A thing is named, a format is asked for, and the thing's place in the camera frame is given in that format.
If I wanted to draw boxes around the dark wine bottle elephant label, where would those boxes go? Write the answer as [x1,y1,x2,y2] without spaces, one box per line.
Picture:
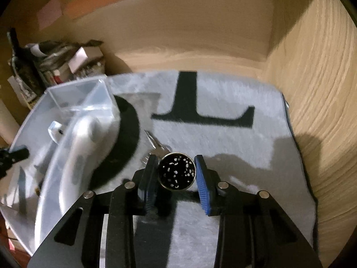
[7,28,46,102]

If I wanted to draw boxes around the small white card box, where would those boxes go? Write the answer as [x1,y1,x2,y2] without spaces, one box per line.
[68,47,104,74]

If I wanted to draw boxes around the silver key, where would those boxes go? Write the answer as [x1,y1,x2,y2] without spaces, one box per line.
[142,130,172,164]

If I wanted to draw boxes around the clear plastic storage bin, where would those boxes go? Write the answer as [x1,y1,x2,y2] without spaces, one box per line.
[1,75,120,254]

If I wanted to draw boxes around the black round keychain tag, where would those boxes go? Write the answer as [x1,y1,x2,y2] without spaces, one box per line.
[157,153,196,191]

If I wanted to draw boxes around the stack of books and papers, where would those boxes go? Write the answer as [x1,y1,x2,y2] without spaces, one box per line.
[25,39,103,87]

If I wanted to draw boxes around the white handheld lint remover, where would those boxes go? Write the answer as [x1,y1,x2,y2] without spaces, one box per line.
[59,115,111,214]

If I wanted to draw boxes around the grey mat with black letters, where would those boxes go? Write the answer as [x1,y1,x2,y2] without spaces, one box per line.
[90,71,317,267]

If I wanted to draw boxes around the white wall plug adapter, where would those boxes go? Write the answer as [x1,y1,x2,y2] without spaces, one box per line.
[48,120,64,144]

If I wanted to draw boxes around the white bowl of pebbles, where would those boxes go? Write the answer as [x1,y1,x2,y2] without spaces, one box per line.
[74,59,105,79]

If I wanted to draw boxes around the pink sticky note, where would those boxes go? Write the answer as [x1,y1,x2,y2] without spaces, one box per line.
[36,0,65,30]

